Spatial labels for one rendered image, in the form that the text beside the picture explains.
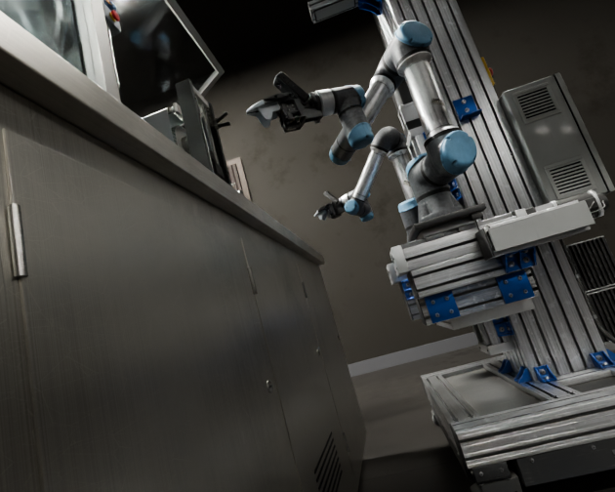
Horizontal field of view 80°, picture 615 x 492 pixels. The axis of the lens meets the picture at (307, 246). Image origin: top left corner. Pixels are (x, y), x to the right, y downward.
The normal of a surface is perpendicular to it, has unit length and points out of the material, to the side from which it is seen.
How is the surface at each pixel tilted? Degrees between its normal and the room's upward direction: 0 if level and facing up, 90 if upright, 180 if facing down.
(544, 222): 90
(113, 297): 90
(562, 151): 90
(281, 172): 90
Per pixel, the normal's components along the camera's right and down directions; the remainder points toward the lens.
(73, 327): 0.94, -0.29
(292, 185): -0.18, -0.16
